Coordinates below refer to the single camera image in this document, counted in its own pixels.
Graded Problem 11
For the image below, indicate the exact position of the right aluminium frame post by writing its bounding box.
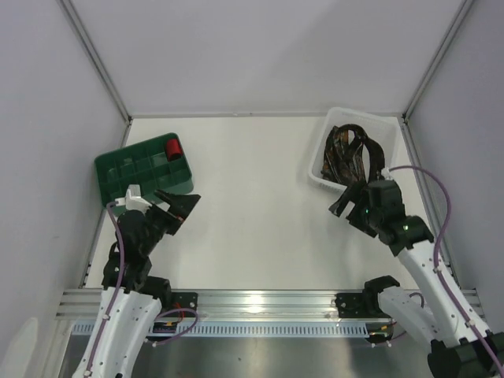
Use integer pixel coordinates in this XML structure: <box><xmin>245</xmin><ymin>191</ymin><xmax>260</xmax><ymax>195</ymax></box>
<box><xmin>401</xmin><ymin>0</ymin><xmax>476</xmax><ymax>121</ymax></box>

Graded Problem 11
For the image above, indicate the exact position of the green compartment tray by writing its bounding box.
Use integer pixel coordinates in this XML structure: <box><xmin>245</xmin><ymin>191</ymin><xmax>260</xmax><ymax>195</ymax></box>
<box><xmin>94</xmin><ymin>132</ymin><xmax>194</xmax><ymax>206</ymax></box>

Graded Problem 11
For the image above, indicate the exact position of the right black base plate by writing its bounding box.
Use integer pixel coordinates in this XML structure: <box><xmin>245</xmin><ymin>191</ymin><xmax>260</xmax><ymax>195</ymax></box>
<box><xmin>335</xmin><ymin>292</ymin><xmax>371</xmax><ymax>319</ymax></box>

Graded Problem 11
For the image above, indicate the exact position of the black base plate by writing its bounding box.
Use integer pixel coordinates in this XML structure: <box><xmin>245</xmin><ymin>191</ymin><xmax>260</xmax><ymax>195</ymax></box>
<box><xmin>161</xmin><ymin>291</ymin><xmax>198</xmax><ymax>317</ymax></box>
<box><xmin>335</xmin><ymin>292</ymin><xmax>371</xmax><ymax>319</ymax></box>

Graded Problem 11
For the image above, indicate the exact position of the dark brown patterned tie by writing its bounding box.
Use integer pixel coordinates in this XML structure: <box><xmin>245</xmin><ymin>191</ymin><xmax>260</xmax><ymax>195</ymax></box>
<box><xmin>321</xmin><ymin>124</ymin><xmax>385</xmax><ymax>186</ymax></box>

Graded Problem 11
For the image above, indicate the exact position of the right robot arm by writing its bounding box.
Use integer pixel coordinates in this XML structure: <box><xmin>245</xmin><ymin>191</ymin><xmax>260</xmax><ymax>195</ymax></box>
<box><xmin>329</xmin><ymin>180</ymin><xmax>503</xmax><ymax>377</ymax></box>

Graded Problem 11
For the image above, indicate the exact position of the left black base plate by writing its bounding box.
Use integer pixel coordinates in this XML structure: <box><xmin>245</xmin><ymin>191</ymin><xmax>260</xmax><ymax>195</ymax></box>
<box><xmin>161</xmin><ymin>291</ymin><xmax>198</xmax><ymax>317</ymax></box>

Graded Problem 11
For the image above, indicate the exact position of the white plastic basket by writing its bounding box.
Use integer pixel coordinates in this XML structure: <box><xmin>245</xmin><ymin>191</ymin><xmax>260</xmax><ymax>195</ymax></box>
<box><xmin>308</xmin><ymin>107</ymin><xmax>399</xmax><ymax>192</ymax></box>

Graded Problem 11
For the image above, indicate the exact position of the aluminium mounting rail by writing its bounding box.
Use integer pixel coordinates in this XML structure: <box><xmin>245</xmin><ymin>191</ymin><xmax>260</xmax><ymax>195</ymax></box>
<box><xmin>54</xmin><ymin>287</ymin><xmax>485</xmax><ymax>321</ymax></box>

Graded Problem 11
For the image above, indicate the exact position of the red rolled tie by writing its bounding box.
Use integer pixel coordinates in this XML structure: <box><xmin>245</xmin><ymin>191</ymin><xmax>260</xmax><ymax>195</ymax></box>
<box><xmin>165</xmin><ymin>138</ymin><xmax>183</xmax><ymax>162</ymax></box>

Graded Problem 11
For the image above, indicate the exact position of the aluminium frame post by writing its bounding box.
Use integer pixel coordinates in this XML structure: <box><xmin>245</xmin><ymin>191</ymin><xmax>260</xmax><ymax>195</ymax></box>
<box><xmin>401</xmin><ymin>0</ymin><xmax>476</xmax><ymax>121</ymax></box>
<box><xmin>57</xmin><ymin>0</ymin><xmax>132</xmax><ymax>125</ymax></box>

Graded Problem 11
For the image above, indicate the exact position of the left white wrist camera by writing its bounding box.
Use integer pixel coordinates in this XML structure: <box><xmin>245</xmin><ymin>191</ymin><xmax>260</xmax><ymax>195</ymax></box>
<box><xmin>114</xmin><ymin>184</ymin><xmax>152</xmax><ymax>213</ymax></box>

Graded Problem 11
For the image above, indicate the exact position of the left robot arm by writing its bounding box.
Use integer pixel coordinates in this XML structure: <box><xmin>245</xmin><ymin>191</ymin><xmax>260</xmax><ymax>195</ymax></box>
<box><xmin>73</xmin><ymin>184</ymin><xmax>201</xmax><ymax>377</ymax></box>

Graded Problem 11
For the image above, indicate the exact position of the left aluminium frame post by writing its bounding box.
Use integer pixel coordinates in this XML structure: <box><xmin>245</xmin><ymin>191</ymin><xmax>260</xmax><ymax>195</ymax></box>
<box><xmin>57</xmin><ymin>0</ymin><xmax>132</xmax><ymax>125</ymax></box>

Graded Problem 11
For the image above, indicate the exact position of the white slotted cable duct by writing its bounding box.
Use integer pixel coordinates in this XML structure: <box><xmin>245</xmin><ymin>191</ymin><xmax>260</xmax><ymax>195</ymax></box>
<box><xmin>72</xmin><ymin>322</ymin><xmax>373</xmax><ymax>338</ymax></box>

